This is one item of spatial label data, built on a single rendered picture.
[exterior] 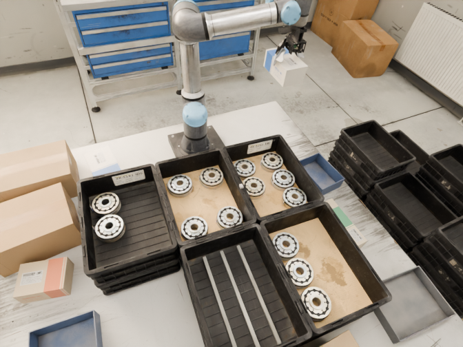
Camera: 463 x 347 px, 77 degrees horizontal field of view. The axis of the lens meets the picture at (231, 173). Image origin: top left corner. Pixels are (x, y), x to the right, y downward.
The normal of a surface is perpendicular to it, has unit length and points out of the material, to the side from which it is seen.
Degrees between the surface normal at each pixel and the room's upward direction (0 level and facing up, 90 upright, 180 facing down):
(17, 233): 0
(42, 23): 90
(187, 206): 0
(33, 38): 90
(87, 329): 0
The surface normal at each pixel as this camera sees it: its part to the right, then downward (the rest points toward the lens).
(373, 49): 0.23, 0.75
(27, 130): 0.07, -0.63
